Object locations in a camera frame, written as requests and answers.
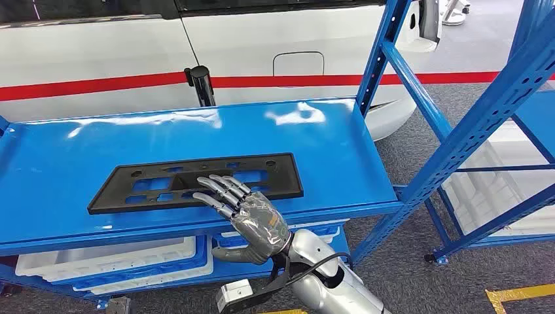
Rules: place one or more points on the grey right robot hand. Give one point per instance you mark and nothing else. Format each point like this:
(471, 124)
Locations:
(256, 221)

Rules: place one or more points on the black plastic car part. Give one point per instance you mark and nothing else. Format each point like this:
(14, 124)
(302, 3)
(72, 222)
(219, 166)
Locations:
(108, 195)

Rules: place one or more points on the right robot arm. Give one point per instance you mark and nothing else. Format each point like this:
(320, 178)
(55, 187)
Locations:
(347, 299)

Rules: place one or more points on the blue metal shelf rack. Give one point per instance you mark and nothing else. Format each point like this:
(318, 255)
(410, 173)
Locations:
(217, 134)
(537, 112)

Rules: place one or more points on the yellow floor tape square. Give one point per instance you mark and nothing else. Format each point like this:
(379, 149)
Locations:
(282, 311)
(511, 294)

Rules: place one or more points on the red barrier belt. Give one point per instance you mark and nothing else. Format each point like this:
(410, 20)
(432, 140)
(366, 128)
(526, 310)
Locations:
(303, 80)
(86, 86)

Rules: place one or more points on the white car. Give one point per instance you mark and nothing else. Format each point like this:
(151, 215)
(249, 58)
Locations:
(108, 47)

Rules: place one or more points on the large white plastic crate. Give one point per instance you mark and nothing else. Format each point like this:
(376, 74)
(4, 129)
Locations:
(485, 190)

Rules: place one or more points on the white stand base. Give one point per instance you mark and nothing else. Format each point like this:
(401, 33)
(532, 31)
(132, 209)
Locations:
(455, 13)

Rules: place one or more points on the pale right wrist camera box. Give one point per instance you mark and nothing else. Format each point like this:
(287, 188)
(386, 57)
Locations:
(232, 297)

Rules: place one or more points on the black barrier post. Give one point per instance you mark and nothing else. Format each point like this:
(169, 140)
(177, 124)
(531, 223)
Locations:
(201, 86)

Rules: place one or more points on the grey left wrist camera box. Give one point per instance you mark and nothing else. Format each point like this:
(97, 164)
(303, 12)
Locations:
(117, 305)

